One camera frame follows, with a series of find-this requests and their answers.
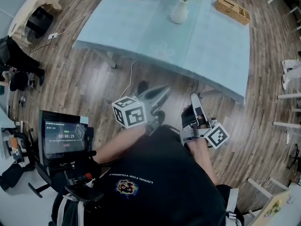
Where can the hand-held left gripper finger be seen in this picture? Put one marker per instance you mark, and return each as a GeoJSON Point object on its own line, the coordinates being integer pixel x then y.
{"type": "Point", "coordinates": [143, 95]}
{"type": "Point", "coordinates": [162, 101]}

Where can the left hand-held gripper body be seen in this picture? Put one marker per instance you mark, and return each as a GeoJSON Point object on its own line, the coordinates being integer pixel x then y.
{"type": "Point", "coordinates": [131, 114]}

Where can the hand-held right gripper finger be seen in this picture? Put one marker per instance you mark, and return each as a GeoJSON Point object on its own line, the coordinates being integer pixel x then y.
{"type": "Point", "coordinates": [197, 103]}

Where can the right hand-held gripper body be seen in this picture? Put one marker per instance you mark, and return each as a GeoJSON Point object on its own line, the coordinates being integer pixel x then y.
{"type": "Point", "coordinates": [217, 136]}

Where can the white ribbed vase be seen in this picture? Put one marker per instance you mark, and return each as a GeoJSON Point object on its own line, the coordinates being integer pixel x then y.
{"type": "Point", "coordinates": [179, 13]}

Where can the person's left forearm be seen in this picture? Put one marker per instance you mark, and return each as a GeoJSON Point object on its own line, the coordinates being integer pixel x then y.
{"type": "Point", "coordinates": [117, 145]}

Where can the person's right forearm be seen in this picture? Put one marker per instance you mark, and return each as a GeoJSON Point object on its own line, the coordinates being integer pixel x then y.
{"type": "Point", "coordinates": [200, 156]}

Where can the person's right hand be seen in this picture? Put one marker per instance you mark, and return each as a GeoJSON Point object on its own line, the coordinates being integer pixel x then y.
{"type": "Point", "coordinates": [188, 116]}

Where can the person's left shoe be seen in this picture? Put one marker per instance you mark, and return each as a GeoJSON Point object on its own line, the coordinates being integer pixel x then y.
{"type": "Point", "coordinates": [144, 86]}

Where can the person's shoe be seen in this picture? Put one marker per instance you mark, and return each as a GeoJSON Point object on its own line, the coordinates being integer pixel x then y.
{"type": "Point", "coordinates": [160, 116]}
{"type": "Point", "coordinates": [144, 86]}

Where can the person's right shoe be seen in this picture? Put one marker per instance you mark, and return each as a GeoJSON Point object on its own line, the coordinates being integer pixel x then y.
{"type": "Point", "coordinates": [160, 116]}

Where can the light blue cloth table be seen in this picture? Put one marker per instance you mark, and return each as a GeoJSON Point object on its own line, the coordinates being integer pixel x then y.
{"type": "Point", "coordinates": [164, 43]}

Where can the person's black t-shirt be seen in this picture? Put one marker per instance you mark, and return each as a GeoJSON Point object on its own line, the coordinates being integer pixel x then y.
{"type": "Point", "coordinates": [164, 173]}

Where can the white power strip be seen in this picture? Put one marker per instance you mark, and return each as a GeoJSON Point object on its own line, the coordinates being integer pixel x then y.
{"type": "Point", "coordinates": [53, 36]}
{"type": "Point", "coordinates": [288, 138]}

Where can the black rig monitor screen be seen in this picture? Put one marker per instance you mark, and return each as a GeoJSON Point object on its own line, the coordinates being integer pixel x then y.
{"type": "Point", "coordinates": [64, 138]}

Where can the black office chair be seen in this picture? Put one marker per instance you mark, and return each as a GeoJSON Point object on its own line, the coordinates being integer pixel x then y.
{"type": "Point", "coordinates": [40, 180]}
{"type": "Point", "coordinates": [295, 159]}

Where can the wicker basket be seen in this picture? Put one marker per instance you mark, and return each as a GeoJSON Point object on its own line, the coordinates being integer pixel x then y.
{"type": "Point", "coordinates": [232, 8]}

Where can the beige cloth covered table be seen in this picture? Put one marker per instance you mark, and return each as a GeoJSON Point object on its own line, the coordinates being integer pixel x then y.
{"type": "Point", "coordinates": [35, 1]}

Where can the black monitor mount rig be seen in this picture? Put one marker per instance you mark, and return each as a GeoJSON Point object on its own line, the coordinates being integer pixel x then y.
{"type": "Point", "coordinates": [80, 182]}

